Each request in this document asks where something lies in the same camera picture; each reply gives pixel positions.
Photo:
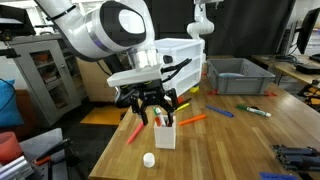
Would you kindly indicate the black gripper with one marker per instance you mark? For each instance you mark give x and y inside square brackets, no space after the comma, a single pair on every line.
[151,95]

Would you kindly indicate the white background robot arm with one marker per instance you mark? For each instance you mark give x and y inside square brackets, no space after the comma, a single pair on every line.
[200,28]

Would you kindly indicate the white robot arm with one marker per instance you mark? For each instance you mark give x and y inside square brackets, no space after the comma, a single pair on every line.
[83,30]

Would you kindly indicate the yellow pen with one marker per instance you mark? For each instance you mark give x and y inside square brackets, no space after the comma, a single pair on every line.
[183,106]

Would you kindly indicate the white square pen holder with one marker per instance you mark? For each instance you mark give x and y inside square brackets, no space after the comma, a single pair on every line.
[165,136]

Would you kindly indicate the pink pen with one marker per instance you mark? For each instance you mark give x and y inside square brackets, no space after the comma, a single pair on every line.
[135,132]

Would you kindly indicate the orange pen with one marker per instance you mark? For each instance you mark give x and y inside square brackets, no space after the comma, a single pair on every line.
[192,119]

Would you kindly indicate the blue pen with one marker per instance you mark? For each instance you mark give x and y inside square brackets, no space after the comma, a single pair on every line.
[219,111]

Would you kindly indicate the white marker with green cap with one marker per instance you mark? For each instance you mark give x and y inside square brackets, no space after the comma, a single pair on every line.
[160,116]

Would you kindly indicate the orange marker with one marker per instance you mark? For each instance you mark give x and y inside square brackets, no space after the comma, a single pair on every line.
[157,122]

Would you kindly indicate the small yellow block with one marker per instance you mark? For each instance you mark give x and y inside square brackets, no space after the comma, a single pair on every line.
[194,89]

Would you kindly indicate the small white round cap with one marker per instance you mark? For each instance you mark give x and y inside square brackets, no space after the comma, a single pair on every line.
[149,160]

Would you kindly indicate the white plastic drawer unit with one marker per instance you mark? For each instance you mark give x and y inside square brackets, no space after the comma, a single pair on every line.
[181,60]

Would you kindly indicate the small red clip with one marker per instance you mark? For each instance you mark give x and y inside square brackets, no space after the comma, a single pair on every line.
[270,94]
[212,92]

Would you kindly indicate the grey plastic bin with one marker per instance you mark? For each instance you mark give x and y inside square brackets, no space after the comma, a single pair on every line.
[240,83]

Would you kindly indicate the green and white marker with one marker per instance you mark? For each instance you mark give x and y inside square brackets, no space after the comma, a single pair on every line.
[256,111]

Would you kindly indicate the grey cart platform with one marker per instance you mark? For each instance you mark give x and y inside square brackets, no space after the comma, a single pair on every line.
[36,143]

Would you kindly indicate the wooden background desk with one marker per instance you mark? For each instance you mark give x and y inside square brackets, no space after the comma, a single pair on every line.
[286,68]

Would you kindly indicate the grey metal cabinet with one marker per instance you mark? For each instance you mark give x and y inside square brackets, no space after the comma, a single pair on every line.
[23,86]

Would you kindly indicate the blue tape label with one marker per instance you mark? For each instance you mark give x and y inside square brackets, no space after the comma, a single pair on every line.
[276,176]

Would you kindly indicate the black metal extrusion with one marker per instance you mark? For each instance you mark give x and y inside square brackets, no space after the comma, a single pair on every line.
[293,156]

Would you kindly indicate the blue cushion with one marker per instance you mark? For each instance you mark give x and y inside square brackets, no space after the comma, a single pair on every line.
[8,103]

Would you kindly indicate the red bucket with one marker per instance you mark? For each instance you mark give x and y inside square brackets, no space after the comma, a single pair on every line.
[8,146]

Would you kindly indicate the silver aluminium extrusion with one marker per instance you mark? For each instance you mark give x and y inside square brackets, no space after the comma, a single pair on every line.
[15,168]

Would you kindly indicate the black flat device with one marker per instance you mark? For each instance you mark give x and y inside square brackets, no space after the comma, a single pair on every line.
[308,68]

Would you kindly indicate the black computer monitor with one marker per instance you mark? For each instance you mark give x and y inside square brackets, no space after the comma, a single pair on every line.
[308,30]

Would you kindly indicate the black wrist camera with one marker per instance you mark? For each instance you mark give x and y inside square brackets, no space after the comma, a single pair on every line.
[123,96]

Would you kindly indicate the white wrist mount plate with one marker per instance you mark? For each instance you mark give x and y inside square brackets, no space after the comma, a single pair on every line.
[133,78]

